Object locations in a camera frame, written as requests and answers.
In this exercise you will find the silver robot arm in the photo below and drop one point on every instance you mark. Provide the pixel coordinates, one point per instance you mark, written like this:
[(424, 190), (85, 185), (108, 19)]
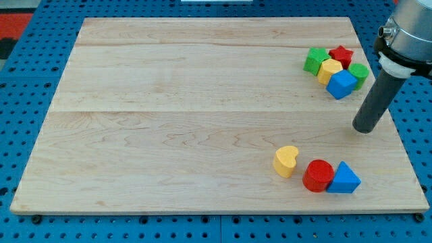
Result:
[(403, 43)]

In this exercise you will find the light wooden board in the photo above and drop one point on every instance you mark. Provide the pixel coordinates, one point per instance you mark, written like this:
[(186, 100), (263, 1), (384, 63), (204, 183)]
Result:
[(183, 116)]

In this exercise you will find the yellow heart block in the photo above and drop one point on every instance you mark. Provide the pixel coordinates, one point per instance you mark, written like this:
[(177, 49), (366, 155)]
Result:
[(284, 161)]

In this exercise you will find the red cylinder block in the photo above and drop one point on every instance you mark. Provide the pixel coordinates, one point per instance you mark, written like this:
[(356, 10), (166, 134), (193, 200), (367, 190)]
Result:
[(318, 175)]

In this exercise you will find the green star block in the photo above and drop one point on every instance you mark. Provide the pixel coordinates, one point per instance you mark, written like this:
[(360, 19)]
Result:
[(314, 59)]

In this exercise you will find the yellow hexagon block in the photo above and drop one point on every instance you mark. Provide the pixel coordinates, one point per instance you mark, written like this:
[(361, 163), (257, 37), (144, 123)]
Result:
[(328, 68)]

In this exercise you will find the blue cube block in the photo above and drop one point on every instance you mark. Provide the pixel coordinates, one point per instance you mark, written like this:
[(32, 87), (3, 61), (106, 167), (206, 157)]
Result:
[(341, 84)]

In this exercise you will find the red star block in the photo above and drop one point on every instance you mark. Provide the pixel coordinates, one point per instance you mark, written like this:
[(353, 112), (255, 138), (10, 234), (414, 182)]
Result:
[(343, 55)]

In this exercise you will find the blue triangle block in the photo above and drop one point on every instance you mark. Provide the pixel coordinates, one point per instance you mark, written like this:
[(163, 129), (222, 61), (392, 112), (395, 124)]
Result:
[(344, 181)]

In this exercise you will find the green cylinder block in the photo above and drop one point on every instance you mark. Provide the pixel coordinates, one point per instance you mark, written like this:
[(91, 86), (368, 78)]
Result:
[(360, 72)]

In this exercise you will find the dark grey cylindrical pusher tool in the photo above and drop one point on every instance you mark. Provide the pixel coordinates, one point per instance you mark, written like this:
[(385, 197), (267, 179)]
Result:
[(386, 86)]

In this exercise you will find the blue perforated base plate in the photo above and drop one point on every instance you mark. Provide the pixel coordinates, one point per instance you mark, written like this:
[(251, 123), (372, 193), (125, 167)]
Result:
[(30, 75)]

